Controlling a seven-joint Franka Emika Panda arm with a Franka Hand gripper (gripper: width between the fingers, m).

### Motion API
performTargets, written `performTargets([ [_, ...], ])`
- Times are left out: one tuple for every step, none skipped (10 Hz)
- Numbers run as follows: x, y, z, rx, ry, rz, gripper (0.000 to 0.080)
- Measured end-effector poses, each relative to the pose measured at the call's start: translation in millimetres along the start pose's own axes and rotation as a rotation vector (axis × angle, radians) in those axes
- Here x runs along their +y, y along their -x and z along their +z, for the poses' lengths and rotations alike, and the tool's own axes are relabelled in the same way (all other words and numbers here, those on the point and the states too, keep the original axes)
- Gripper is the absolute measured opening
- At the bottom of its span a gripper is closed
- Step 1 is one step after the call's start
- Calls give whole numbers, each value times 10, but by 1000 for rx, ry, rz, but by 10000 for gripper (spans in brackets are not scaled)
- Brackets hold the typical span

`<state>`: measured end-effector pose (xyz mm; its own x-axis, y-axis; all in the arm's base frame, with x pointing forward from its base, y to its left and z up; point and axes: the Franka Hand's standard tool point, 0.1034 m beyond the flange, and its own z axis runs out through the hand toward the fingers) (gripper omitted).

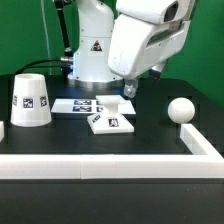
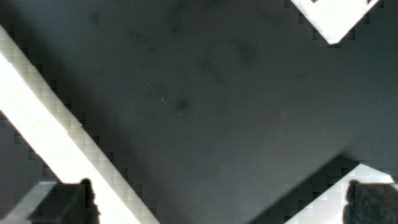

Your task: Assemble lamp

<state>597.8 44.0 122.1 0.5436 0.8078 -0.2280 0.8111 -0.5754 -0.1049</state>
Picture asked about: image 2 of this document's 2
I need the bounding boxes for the white fence wall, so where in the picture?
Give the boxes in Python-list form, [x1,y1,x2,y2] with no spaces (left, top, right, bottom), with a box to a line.
[0,26,160,224]

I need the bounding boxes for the white lamp base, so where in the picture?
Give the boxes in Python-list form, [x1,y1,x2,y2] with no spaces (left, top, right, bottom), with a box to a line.
[290,0,380,45]

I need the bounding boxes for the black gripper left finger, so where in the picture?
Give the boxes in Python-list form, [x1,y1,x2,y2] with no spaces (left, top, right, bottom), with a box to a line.
[30,179,99,224]

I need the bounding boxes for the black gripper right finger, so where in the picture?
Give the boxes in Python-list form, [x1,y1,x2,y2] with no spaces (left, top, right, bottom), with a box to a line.
[343,180,398,224]

